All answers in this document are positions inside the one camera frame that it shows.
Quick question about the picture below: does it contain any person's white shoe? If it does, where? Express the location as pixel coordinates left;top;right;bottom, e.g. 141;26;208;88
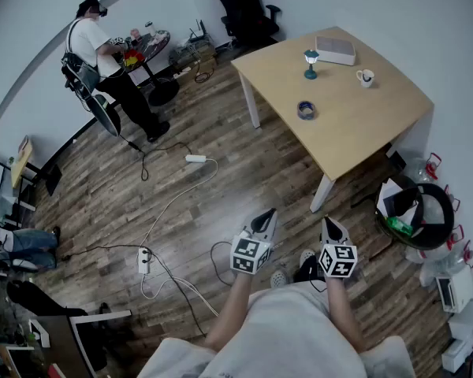
299;249;317;269
270;269;292;289

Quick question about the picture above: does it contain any person's right forearm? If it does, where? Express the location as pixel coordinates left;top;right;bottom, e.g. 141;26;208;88
323;276;367;352

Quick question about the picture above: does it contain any blue tape roll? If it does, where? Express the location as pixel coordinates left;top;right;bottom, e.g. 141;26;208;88
296;100;318;120

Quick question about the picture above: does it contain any black green oval device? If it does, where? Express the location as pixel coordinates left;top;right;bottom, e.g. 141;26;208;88
91;93;122;138

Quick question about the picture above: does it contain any black office chair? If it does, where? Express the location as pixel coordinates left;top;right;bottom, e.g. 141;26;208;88
212;0;282;47

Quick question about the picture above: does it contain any round black pedestal table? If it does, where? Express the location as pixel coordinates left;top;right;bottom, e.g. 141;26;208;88
124;29;181;107

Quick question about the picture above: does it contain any white flat box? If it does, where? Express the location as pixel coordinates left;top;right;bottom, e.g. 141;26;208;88
314;35;357;67

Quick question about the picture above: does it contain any person's grey shirt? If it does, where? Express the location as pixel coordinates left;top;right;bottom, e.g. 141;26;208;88
136;280;417;378

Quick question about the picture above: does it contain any white boxy appliance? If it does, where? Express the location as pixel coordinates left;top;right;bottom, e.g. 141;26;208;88
435;268;473;314

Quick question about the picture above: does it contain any white paper sheet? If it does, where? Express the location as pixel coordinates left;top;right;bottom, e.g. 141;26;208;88
377;177;404;218

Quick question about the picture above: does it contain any cardboard box with cables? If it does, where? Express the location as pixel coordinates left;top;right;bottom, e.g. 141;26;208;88
168;41;218;75

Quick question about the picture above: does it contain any white mug with dark print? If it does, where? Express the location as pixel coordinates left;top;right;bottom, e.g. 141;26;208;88
356;69;376;89

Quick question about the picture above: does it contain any green plastic bottle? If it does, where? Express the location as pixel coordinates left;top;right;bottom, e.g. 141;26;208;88
385;216;414;236

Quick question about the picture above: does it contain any teal lantern lamp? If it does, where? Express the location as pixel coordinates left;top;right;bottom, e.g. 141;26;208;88
303;49;320;81

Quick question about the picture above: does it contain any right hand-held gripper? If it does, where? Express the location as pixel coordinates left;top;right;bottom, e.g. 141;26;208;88
318;216;359;279

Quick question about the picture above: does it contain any small yellow side table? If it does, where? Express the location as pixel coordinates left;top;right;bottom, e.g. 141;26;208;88
9;135;35;191

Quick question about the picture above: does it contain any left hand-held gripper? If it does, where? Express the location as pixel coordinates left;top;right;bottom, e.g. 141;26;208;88
230;209;278;276

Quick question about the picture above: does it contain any white power strip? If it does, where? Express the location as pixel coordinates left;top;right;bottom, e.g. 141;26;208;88
136;246;151;275

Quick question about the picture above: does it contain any clear bottle with red handle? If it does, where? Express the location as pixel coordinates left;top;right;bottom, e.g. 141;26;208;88
415;240;473;287
445;224;465;251
403;151;443;185
441;184;461;212

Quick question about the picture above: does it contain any red and yellow toy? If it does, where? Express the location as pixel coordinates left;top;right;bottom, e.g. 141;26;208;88
122;49;147;69

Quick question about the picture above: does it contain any black round trash bin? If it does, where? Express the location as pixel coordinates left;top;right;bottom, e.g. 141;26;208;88
374;175;456;251

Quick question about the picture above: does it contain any brown desk with white frame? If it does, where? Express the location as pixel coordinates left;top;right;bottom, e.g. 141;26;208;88
26;309;133;378

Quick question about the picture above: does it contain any grey wall conduit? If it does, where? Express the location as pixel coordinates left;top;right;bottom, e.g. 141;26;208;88
0;0;161;141

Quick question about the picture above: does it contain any black router with antennas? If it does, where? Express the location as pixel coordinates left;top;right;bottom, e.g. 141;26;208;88
188;19;213;43

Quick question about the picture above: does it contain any person's left forearm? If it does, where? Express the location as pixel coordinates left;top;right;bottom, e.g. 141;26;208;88
203;272;257;350

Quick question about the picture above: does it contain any white table leg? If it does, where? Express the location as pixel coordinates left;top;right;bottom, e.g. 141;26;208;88
237;71;262;129
309;173;337;214

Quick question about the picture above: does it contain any black floor cable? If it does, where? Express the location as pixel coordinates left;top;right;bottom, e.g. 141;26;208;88
119;132;193;183

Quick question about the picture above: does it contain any white cable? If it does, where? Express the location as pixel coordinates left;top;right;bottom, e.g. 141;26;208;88
140;157;221;318

